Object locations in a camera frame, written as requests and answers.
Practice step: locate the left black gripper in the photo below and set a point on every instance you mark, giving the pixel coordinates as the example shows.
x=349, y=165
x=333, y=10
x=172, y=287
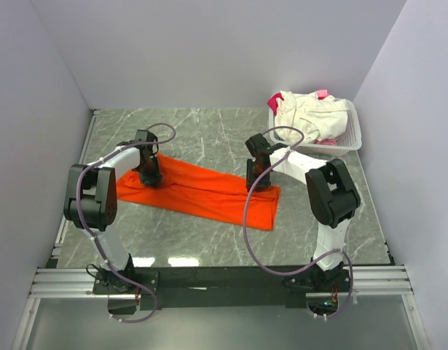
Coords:
x=149, y=181

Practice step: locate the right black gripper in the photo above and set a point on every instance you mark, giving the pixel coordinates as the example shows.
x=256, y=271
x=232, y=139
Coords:
x=250, y=179

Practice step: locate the orange t shirt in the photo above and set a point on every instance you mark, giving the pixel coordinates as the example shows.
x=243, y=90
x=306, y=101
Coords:
x=189, y=189

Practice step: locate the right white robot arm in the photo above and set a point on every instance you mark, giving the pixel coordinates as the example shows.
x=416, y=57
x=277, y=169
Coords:
x=332, y=194

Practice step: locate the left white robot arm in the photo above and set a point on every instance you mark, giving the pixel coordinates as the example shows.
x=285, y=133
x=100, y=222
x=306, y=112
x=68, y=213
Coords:
x=91, y=194

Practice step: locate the pink garment in basket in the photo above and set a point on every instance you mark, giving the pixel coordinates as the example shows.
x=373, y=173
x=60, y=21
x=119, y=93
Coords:
x=274, y=100

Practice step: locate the cream white t shirt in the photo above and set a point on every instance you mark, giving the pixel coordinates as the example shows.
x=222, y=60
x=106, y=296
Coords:
x=307, y=116

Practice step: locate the white plastic laundry basket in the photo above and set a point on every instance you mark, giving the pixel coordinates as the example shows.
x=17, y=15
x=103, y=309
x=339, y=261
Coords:
x=325, y=125

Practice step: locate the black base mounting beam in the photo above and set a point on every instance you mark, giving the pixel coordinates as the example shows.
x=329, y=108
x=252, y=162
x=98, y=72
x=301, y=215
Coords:
x=192, y=287

